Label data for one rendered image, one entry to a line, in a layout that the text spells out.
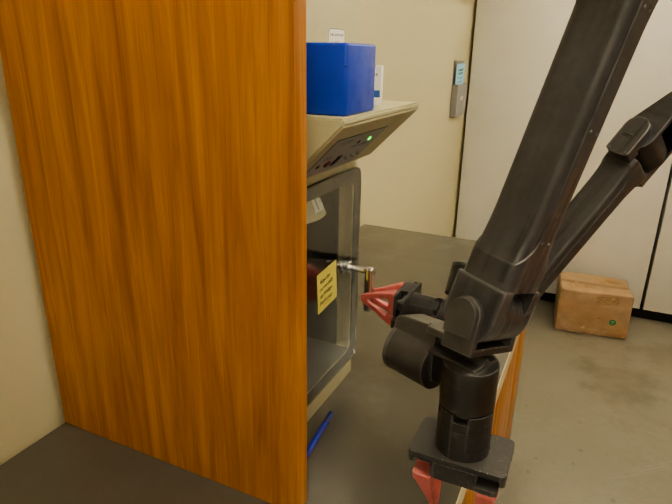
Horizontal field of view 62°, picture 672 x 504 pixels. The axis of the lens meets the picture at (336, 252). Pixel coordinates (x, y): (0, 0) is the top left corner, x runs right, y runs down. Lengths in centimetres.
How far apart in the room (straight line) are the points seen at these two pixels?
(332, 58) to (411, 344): 37
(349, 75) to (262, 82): 13
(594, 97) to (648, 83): 323
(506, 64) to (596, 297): 153
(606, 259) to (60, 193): 346
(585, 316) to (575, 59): 319
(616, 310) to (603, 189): 271
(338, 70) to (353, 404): 66
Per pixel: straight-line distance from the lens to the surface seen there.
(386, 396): 116
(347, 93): 74
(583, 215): 99
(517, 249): 54
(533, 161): 54
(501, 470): 63
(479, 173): 389
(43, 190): 97
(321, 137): 73
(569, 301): 365
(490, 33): 383
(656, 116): 103
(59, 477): 106
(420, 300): 102
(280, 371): 78
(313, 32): 88
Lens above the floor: 159
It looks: 20 degrees down
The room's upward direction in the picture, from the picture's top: 1 degrees clockwise
